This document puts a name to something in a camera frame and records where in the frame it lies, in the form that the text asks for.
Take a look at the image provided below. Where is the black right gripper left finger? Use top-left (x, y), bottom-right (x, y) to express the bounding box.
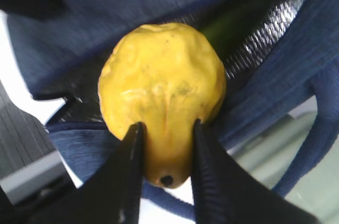
top-left (28, 122), bottom-right (144, 223)

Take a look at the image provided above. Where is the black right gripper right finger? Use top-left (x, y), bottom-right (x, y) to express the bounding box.
top-left (191, 120), bottom-right (320, 224)

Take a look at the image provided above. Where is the green lidded glass container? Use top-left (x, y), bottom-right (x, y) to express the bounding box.
top-left (223, 109), bottom-right (338, 223)

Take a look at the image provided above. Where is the yellow toy pear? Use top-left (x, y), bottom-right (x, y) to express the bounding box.
top-left (98, 23), bottom-right (227, 189)

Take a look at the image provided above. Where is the green toy cucumber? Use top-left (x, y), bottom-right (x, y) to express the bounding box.
top-left (200, 7), bottom-right (253, 59)

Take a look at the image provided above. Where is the navy blue lunch bag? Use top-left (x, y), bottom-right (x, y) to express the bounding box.
top-left (1, 0), bottom-right (338, 223)

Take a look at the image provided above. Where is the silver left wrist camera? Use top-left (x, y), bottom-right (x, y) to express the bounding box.
top-left (1, 151), bottom-right (83, 204)

